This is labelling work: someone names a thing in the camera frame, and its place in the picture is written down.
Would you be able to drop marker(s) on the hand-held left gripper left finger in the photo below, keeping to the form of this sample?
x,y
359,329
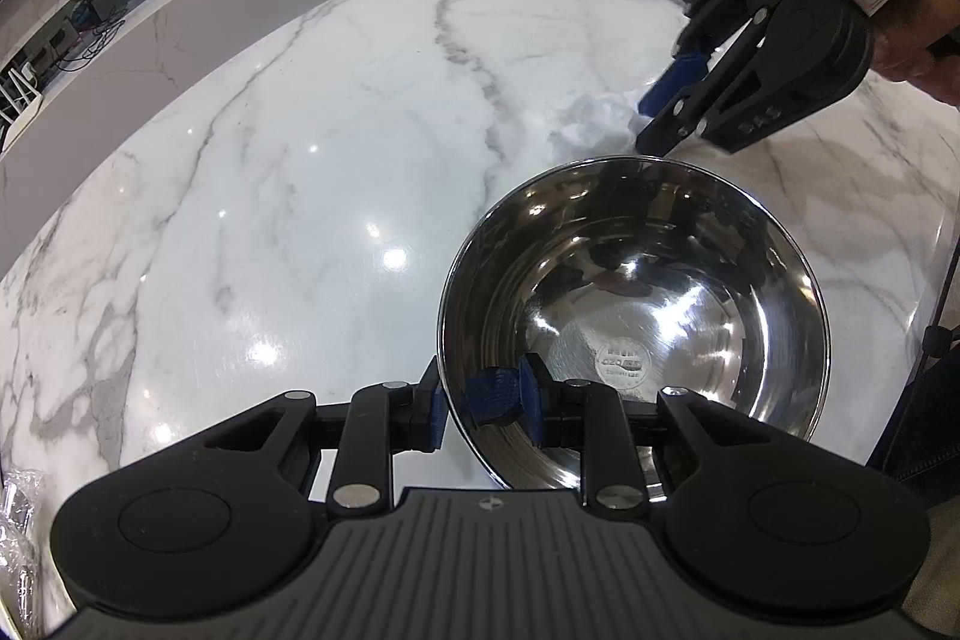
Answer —
x,y
433,419

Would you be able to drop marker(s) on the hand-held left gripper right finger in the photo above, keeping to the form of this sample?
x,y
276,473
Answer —
x,y
529,404

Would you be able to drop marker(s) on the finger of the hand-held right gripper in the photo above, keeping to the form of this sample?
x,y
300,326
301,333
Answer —
x,y
690,64
667,93

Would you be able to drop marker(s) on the stainless steel bowl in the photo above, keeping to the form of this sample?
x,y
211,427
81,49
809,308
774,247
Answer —
x,y
675,280

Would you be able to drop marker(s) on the person's right hand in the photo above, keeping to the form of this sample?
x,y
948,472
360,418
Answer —
x,y
919,59

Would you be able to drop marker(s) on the black tripod stand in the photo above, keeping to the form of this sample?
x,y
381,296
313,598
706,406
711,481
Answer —
x,y
941,325

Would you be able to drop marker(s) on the person's jeans leg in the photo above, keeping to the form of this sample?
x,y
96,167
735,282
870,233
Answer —
x,y
922,452

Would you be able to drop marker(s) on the clear plastic bag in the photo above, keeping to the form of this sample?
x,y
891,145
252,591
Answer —
x,y
15,535

